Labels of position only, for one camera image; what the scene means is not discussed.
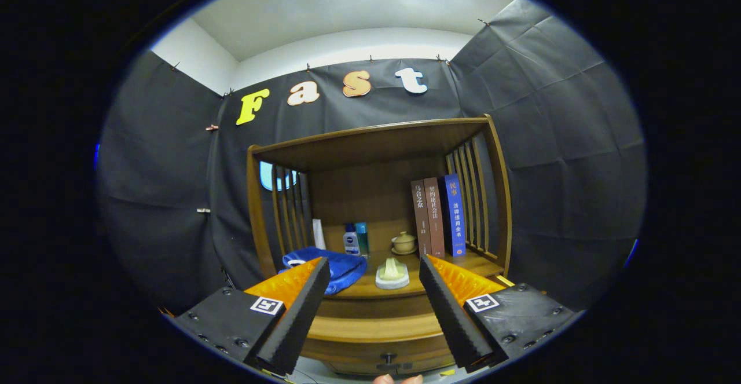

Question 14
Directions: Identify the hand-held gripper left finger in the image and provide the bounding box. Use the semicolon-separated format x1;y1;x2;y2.
174;257;332;376

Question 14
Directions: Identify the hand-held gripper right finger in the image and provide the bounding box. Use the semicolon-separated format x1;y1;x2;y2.
419;254;582;373

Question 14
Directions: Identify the wooden drawer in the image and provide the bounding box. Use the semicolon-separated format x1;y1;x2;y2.
301;275;516;376

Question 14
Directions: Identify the wooden countertop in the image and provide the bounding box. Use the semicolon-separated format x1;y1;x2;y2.
281;249;504;299

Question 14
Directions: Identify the wooden cabinet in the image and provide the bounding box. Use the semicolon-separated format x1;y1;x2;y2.
247;114;513;376

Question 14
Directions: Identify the folded blue towel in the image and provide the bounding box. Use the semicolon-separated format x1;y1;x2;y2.
279;247;368;295

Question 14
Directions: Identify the beige lidded teacup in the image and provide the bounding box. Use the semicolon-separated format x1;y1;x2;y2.
391;232;418;255

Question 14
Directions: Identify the reddish brown book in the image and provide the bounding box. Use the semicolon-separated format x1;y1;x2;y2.
423;177;446;258

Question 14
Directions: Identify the dark brown book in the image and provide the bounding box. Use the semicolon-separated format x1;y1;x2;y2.
411;180;432;257

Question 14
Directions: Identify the blue book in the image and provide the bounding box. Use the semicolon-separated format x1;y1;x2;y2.
443;174;467;257

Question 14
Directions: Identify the black backdrop cloth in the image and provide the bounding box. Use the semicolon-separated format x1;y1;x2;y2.
97;0;647;315

